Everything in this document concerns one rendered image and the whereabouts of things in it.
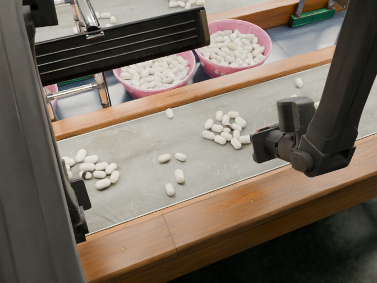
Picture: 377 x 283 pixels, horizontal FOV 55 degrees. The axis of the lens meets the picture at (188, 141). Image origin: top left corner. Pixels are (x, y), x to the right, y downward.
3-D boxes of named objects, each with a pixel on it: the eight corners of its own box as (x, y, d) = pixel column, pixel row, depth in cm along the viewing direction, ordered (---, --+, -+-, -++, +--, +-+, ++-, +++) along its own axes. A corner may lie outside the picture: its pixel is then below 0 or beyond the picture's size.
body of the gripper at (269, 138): (247, 133, 76) (264, 138, 69) (289, 121, 79) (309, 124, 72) (253, 162, 78) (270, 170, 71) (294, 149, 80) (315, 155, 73)
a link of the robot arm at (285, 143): (295, 171, 66) (322, 164, 67) (291, 134, 64) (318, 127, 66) (276, 163, 72) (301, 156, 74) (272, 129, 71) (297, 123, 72)
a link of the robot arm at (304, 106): (308, 175, 59) (350, 163, 62) (300, 106, 57) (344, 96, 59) (269, 161, 71) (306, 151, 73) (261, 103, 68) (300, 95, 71)
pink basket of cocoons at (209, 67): (281, 77, 125) (286, 55, 118) (211, 97, 119) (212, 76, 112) (245, 35, 141) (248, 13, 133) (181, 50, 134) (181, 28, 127)
